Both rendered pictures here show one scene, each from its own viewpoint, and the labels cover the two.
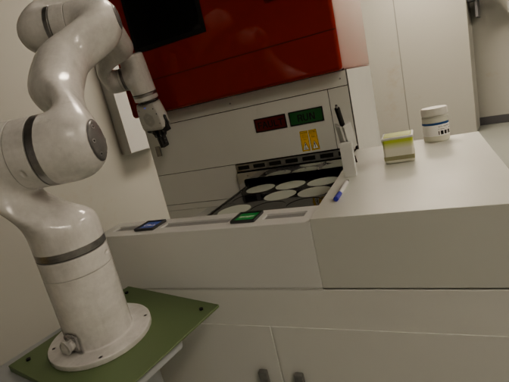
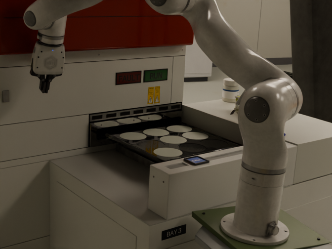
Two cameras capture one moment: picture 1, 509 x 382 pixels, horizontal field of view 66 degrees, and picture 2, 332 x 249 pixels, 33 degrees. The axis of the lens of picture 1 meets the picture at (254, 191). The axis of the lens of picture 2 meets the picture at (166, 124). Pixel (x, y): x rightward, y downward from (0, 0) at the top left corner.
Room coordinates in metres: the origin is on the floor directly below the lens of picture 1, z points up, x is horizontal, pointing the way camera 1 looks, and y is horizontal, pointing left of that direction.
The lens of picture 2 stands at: (0.27, 1.75, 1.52)
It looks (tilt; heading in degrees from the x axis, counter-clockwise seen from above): 16 degrees down; 296
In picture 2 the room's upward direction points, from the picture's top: 3 degrees clockwise
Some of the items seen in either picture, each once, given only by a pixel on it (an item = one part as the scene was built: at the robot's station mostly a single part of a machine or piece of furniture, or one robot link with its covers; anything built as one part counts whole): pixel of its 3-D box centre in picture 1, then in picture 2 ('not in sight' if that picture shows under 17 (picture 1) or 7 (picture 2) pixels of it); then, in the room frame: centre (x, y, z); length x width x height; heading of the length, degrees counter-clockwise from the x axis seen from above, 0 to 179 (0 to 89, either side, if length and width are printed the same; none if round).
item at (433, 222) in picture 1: (416, 194); (263, 134); (0.89, -0.38, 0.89); 0.62 x 0.35 x 0.14; 155
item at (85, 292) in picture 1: (87, 293); (258, 198); (0.68, 0.35, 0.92); 0.19 x 0.19 x 0.18
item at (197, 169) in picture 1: (244, 150); (98, 100); (1.43, 0.00, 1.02); 0.81 x 0.03 x 0.40; 65
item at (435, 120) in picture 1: (435, 123); (230, 90); (1.11, -0.55, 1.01); 0.07 x 0.07 x 0.10
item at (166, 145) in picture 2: (280, 195); (173, 140); (1.15, -0.07, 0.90); 0.34 x 0.34 x 0.01; 65
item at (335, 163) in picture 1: (295, 178); (138, 127); (1.34, -0.15, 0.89); 0.44 x 0.02 x 0.10; 65
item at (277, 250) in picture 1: (204, 250); (227, 175); (0.85, 0.14, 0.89); 0.55 x 0.09 x 0.14; 65
